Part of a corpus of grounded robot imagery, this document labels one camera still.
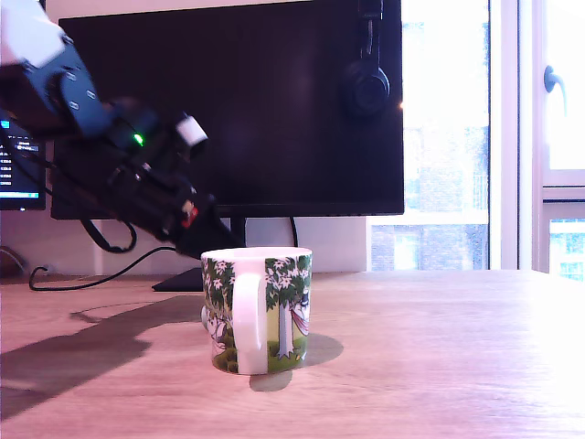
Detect long black cable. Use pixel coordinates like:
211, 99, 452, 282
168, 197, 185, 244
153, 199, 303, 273
29, 246, 202, 293

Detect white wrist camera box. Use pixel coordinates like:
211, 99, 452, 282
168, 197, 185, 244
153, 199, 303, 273
175, 115, 212, 161

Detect grey window handle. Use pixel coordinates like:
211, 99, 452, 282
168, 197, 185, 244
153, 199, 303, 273
543, 65, 569, 119

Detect black monitor showing text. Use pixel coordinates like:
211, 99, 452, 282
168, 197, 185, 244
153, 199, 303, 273
0, 0, 48, 212

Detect white window frame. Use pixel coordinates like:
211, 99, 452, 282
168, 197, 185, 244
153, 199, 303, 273
487, 0, 585, 281

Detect black looping robot cable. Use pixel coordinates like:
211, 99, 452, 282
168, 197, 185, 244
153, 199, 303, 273
80, 217, 139, 254

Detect dark brown round object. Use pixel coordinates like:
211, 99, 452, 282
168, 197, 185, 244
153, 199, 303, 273
0, 246, 28, 278

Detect black headphones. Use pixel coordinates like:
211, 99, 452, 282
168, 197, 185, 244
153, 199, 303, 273
340, 0, 392, 121

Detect white mug with tree print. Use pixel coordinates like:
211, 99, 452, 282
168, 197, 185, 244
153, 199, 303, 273
201, 247, 314, 377

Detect large black Huawei monitor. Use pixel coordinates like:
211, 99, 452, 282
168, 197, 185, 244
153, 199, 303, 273
49, 0, 406, 293

